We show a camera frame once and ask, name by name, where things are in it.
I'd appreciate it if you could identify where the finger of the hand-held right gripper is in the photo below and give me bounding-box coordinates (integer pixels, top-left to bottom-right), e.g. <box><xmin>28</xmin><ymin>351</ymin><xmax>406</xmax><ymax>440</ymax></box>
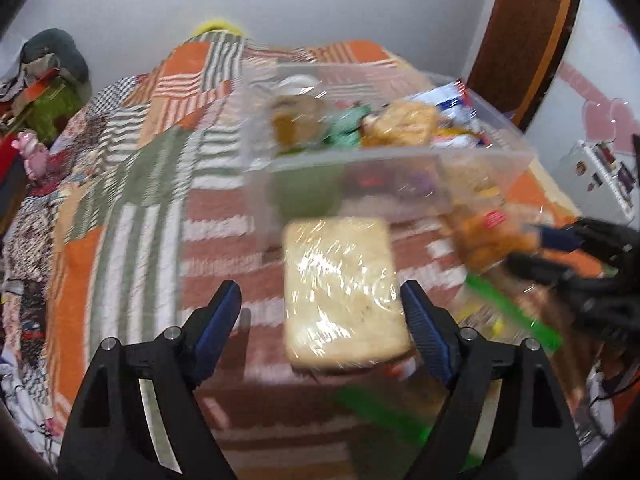
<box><xmin>529</xmin><ymin>222</ymin><xmax>603</xmax><ymax>258</ymax></box>
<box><xmin>504</xmin><ymin>252</ymin><xmax>577</xmax><ymax>287</ymax></box>

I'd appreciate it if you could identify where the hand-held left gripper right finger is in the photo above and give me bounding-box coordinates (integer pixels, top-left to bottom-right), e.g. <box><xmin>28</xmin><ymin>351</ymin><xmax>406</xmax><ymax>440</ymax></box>
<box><xmin>399</xmin><ymin>279</ymin><xmax>587</xmax><ymax>480</ymax></box>

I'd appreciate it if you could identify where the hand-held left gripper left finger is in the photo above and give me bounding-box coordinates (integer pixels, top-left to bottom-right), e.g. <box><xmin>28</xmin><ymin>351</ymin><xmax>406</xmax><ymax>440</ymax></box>
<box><xmin>56</xmin><ymin>279</ymin><xmax>244</xmax><ymax>480</ymax></box>

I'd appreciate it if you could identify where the orange snack bag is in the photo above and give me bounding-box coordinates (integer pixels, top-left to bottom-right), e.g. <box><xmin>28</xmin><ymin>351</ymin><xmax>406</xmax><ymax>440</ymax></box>
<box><xmin>441</xmin><ymin>204</ymin><xmax>540</xmax><ymax>275</ymax></box>

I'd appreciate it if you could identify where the clear sandwich bread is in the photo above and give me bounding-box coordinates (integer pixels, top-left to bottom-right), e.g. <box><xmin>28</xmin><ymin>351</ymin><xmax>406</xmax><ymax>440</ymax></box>
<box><xmin>281</xmin><ymin>216</ymin><xmax>414</xmax><ymax>370</ymax></box>

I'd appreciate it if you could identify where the purple biscuit packet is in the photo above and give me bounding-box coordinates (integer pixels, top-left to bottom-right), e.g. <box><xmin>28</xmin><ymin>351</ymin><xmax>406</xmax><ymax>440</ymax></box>
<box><xmin>400</xmin><ymin>171</ymin><xmax>441</xmax><ymax>195</ymax></box>

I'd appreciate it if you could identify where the red snack packet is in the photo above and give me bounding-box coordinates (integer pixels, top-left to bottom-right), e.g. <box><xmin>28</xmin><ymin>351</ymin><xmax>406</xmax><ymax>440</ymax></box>
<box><xmin>350</xmin><ymin>170</ymin><xmax>396</xmax><ymax>193</ymax></box>

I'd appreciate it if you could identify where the blue white snack packet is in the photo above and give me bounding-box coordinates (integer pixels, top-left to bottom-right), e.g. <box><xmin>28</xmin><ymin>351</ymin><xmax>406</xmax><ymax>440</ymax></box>
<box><xmin>409</xmin><ymin>81</ymin><xmax>482</xmax><ymax>132</ymax></box>

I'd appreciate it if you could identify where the clear plastic container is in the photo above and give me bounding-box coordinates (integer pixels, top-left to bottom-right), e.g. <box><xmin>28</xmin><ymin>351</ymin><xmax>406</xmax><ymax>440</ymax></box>
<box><xmin>239</xmin><ymin>61</ymin><xmax>537</xmax><ymax>251</ymax></box>

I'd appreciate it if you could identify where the brown bread bun packet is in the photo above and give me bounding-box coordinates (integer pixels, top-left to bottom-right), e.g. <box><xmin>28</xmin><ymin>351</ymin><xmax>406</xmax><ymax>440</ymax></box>
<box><xmin>361</xmin><ymin>101</ymin><xmax>442</xmax><ymax>149</ymax></box>

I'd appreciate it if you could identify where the round pastry packet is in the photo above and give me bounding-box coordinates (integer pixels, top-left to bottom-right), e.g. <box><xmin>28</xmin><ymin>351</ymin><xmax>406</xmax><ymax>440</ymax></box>
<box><xmin>269</xmin><ymin>94</ymin><xmax>327</xmax><ymax>152</ymax></box>

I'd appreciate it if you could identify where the green snack packet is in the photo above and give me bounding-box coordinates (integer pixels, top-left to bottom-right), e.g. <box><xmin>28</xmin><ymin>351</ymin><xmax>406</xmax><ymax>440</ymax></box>
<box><xmin>326</xmin><ymin>104</ymin><xmax>372</xmax><ymax>147</ymax></box>

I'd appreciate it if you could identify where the green rimmed container lid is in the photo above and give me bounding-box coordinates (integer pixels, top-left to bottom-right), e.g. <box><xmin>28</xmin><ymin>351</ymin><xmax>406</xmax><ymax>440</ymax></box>
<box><xmin>334</xmin><ymin>275</ymin><xmax>564</xmax><ymax>461</ymax></box>

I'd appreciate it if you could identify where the pink heart sticker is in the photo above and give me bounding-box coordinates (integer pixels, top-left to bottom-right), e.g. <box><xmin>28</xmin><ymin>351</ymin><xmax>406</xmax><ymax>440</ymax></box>
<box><xmin>556</xmin><ymin>61</ymin><xmax>640</xmax><ymax>155</ymax></box>

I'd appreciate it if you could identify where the checkered patchwork quilt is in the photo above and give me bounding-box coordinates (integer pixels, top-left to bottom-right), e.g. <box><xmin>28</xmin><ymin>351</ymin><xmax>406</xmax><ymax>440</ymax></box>
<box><xmin>0</xmin><ymin>74</ymin><xmax>152</xmax><ymax>461</ymax></box>

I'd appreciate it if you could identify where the white wardrobe door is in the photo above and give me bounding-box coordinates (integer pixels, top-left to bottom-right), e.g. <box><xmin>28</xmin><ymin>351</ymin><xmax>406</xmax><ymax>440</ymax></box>
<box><xmin>522</xmin><ymin>0</ymin><xmax>640</xmax><ymax>221</ymax></box>

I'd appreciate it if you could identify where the pink plush toy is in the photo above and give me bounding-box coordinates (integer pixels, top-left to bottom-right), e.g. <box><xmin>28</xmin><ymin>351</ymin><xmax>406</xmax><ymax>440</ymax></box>
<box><xmin>11</xmin><ymin>129</ymin><xmax>52</xmax><ymax>182</ymax></box>

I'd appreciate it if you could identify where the green patterned bag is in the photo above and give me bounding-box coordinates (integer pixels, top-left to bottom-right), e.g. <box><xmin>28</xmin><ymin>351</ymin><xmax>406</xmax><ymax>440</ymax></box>
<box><xmin>29</xmin><ymin>84</ymin><xmax>85</xmax><ymax>147</ymax></box>

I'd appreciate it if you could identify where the orange flat box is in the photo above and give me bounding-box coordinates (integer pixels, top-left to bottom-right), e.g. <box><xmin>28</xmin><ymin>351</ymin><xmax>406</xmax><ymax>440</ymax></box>
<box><xmin>24</xmin><ymin>71</ymin><xmax>57</xmax><ymax>102</ymax></box>

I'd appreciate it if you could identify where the yellow foam tube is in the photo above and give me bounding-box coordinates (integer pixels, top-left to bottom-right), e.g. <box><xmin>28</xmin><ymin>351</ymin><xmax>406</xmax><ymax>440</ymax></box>
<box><xmin>191</xmin><ymin>18</ymin><xmax>252</xmax><ymax>39</ymax></box>

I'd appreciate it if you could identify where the pile of clothes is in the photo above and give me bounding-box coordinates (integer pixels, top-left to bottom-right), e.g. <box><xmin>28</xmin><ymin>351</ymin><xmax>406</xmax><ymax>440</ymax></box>
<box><xmin>0</xmin><ymin>54</ymin><xmax>57</xmax><ymax>102</ymax></box>

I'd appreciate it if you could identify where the grey plush toy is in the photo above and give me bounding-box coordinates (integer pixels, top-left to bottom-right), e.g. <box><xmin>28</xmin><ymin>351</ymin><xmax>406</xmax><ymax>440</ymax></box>
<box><xmin>19</xmin><ymin>28</ymin><xmax>92</xmax><ymax>87</ymax></box>

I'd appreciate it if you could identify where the wooden wardrobe frame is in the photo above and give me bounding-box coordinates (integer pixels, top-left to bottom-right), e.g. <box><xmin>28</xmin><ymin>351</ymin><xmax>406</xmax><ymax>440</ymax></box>
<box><xmin>466</xmin><ymin>0</ymin><xmax>587</xmax><ymax>132</ymax></box>

